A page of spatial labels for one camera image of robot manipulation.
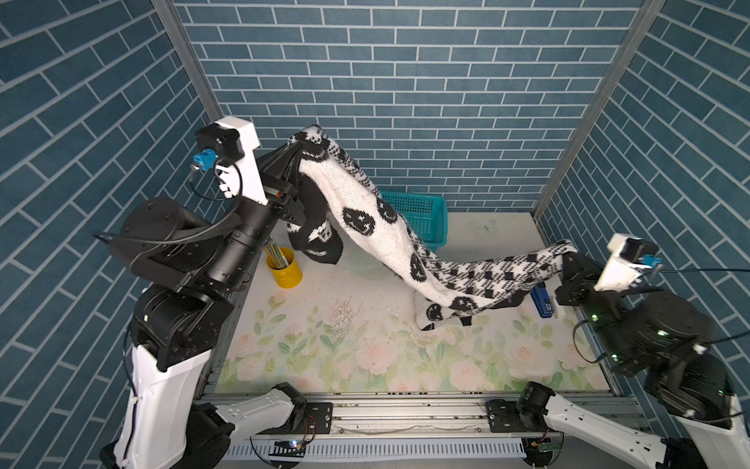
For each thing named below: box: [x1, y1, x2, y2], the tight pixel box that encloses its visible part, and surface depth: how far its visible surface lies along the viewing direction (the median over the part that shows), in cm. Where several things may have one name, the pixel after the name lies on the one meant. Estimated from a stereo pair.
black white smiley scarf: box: [286, 126, 579, 331], surface depth 54 cm
